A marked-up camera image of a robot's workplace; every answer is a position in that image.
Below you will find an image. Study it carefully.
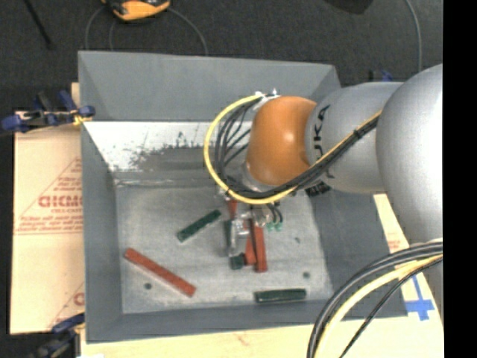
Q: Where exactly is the dark green flat block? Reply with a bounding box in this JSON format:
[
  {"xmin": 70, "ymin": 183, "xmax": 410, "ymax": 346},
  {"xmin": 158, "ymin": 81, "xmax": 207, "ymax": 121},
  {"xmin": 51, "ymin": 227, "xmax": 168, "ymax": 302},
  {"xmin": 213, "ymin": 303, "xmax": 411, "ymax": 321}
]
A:
[
  {"xmin": 253, "ymin": 288, "xmax": 308, "ymax": 305},
  {"xmin": 176, "ymin": 209, "xmax": 223, "ymax": 243},
  {"xmin": 222, "ymin": 220, "xmax": 247, "ymax": 271}
]

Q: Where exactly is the grey metal bin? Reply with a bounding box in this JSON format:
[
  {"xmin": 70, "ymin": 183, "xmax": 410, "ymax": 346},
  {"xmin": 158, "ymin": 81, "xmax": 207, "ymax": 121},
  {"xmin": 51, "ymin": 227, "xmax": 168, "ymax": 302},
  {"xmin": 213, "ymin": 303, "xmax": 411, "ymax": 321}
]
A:
[{"xmin": 77, "ymin": 50, "xmax": 408, "ymax": 343}]

